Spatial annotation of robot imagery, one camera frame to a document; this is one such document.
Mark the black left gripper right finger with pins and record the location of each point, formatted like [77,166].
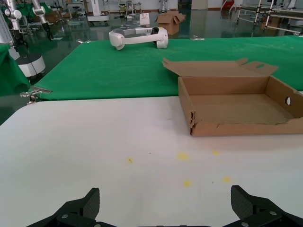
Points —
[260,212]

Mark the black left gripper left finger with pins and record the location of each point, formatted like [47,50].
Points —
[71,212]

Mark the silver background robot arm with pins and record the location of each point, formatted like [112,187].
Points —
[13,19]
[39,10]

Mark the open cardboard box with torn corner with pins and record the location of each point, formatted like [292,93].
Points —
[236,106]

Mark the silver metal binder clip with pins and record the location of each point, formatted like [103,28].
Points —
[38,90]
[197,37]

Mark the green cloth on neighbour table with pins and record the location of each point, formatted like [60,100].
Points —
[9,71]

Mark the white VR headset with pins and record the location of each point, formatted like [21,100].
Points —
[116,39]

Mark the brown carton under rack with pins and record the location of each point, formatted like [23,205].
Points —
[274,22]

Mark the white machine on wheeled base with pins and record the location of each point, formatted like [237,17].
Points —
[98,17]

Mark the metal pipe rack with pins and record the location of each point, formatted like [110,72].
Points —
[267,10]

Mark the open brown shipping carton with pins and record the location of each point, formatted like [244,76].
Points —
[170,26]

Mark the white paper bag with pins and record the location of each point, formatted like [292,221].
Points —
[144,19]

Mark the red floor container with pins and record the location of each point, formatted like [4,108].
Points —
[229,3]

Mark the standing fan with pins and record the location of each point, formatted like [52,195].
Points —
[129,6]

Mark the white round robot pedestal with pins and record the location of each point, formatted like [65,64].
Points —
[33,65]

